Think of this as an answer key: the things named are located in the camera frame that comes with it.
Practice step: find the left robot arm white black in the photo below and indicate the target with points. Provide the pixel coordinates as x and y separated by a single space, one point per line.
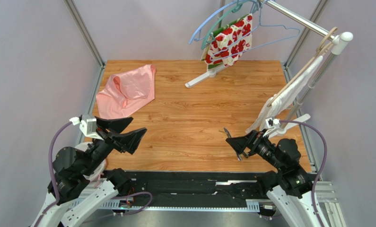
70 167

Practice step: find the pink cloth napkin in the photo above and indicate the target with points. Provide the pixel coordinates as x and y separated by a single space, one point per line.
127 92

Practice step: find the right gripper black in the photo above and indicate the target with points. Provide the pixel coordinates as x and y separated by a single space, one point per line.
249 144

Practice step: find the thin blue wire hanger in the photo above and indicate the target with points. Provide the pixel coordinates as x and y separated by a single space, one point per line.
273 33

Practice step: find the white mesh basket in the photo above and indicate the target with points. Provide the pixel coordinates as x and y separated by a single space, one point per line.
97 168

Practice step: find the red floral cloth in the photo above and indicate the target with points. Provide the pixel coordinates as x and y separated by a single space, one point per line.
228 43

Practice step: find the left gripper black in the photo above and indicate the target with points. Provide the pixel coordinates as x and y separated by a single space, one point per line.
129 141

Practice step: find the white hanging cloth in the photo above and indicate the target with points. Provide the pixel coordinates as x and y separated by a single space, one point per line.
278 103

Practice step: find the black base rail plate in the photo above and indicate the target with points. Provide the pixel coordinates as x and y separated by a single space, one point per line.
198 189

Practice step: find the light blue hanger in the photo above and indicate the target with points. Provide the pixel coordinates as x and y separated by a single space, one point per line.
206 22

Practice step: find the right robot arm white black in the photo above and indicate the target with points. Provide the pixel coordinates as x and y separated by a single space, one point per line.
290 187

